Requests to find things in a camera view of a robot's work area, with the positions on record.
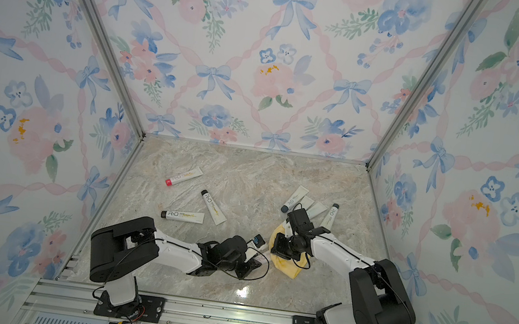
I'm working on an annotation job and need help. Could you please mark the right aluminium frame post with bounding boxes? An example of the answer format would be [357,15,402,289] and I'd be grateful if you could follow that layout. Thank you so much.
[366,0,487,173]

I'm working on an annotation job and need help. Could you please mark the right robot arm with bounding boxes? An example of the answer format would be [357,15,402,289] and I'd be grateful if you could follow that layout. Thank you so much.
[269,223,416,324]

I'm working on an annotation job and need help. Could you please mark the dark green cap toothpaste tube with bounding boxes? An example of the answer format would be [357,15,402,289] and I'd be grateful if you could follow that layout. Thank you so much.
[280,186,309,213]

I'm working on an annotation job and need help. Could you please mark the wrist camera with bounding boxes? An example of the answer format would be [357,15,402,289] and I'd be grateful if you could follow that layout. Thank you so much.
[251,234,266,249]
[287,208,314,234]

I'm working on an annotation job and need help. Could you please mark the black cap toothpaste tube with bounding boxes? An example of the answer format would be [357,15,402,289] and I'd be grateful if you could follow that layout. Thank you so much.
[201,189,227,225]

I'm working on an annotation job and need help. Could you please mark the toothpaste tube near left arm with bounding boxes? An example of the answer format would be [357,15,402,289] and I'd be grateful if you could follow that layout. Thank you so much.
[161,210,204,224]

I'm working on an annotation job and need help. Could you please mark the pink cap toothpaste tube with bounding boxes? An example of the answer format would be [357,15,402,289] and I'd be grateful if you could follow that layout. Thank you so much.
[165,167,203,187]
[246,242,268,265]

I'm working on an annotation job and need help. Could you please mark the aluminium frame post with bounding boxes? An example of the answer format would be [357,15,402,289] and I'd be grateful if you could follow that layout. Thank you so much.
[80,0,145,140]
[366,0,487,173]

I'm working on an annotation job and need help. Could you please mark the teal cap toothpaste tube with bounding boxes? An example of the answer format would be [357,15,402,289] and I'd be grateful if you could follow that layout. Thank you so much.
[306,202,327,220]
[300,196,315,210]

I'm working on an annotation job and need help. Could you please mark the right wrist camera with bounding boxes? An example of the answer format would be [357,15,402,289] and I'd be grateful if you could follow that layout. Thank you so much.
[287,208,314,234]

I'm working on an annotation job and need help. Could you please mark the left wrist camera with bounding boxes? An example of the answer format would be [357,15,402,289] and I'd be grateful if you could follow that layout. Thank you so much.
[251,234,266,249]

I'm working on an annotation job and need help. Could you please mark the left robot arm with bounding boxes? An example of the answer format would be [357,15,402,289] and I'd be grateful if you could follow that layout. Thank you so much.
[89,217,270,311]

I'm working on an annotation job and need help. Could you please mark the yellow cleaning cloth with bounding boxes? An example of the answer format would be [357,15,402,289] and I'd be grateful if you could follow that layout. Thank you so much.
[268,220,308,279]

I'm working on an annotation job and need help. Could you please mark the teal cap toothpaste tube back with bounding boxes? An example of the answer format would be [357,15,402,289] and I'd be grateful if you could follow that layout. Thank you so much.
[300,196,315,210]

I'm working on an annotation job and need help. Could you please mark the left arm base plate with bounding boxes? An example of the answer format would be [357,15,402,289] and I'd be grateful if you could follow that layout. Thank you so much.
[93,291,167,324]

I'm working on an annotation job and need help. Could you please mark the left aluminium frame post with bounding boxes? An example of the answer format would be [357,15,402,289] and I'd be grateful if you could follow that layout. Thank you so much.
[80,0,145,140]

